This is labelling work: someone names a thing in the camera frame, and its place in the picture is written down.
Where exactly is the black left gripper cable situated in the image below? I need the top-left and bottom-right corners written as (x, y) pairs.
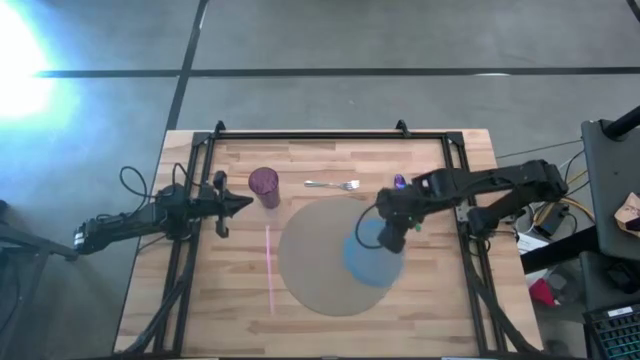
top-left (172, 162), bottom-right (204, 189)

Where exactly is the silver metal fork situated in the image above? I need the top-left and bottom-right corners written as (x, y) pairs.
top-left (303, 179), bottom-right (361, 192)

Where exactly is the white paper sheet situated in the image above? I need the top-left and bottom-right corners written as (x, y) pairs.
top-left (516, 231), bottom-right (551, 257)

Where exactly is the red object on floor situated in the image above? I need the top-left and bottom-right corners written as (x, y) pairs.
top-left (528, 277), bottom-right (559, 308)

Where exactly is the black pole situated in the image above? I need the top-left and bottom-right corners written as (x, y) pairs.
top-left (601, 103), bottom-right (640, 142)

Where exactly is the purple translucent plastic cup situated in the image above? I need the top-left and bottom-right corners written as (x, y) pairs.
top-left (247, 166), bottom-right (282, 210)

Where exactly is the black power supply box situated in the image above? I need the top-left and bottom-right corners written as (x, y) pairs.
top-left (532, 202), bottom-right (571, 237)

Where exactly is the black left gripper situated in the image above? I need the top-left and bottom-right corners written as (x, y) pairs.
top-left (197, 169), bottom-right (255, 240)

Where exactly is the iridescent spoon with green handle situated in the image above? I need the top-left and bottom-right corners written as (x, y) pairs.
top-left (393, 172), bottom-right (424, 234)

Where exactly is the black left arm base cable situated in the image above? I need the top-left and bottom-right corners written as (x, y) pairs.
top-left (118, 166), bottom-right (151, 201)

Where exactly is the yellow cable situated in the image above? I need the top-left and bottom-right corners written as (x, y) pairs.
top-left (562, 169), bottom-right (596, 221)

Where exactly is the grey side cart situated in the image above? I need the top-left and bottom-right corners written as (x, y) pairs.
top-left (579, 118), bottom-right (640, 261)

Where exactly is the blue plastic bowl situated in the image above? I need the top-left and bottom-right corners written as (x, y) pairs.
top-left (342, 217), bottom-right (406, 290)

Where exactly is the black aluminium table frame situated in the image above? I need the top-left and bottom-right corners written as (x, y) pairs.
top-left (119, 118), bottom-right (541, 359)

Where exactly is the black stand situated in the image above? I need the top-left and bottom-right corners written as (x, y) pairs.
top-left (0, 198), bottom-right (82, 360)

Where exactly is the black cart beam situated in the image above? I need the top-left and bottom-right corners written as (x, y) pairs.
top-left (519, 224), bottom-right (601, 275)

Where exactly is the grey round plate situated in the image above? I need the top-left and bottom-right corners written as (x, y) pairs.
top-left (276, 196), bottom-right (403, 318)

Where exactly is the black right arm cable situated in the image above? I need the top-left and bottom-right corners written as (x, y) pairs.
top-left (354, 203), bottom-right (382, 250)

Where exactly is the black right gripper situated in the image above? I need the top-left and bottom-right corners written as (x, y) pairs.
top-left (374, 185), bottom-right (426, 254)

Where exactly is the black object on grey seat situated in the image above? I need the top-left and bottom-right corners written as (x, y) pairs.
top-left (606, 259), bottom-right (640, 295)

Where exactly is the grey seat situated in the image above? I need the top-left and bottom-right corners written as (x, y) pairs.
top-left (578, 249), bottom-right (640, 311)

